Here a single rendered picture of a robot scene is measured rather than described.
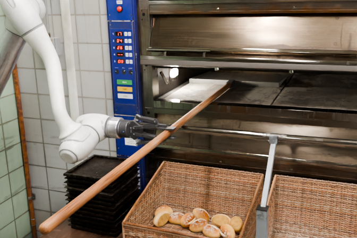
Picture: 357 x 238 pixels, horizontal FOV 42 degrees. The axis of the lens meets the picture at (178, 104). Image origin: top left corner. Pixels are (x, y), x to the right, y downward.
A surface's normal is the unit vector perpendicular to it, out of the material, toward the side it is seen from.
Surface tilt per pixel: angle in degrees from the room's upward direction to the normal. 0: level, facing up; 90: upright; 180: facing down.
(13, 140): 90
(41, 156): 90
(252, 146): 70
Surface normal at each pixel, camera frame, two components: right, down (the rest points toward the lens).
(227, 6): -0.36, 0.25
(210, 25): -0.35, -0.10
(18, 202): 0.93, 0.07
